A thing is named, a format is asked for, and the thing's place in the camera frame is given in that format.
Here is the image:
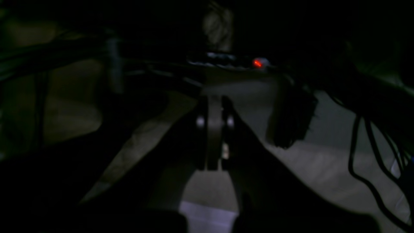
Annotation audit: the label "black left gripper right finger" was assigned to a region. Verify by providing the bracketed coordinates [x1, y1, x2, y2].
[221, 96, 380, 233]

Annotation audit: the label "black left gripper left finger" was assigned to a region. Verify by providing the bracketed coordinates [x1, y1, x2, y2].
[76, 96, 215, 233]

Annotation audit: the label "black hanging cables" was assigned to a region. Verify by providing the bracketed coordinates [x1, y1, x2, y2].
[348, 113, 414, 232]

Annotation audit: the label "white power strip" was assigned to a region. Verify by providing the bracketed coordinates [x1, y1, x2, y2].
[187, 52, 272, 71]

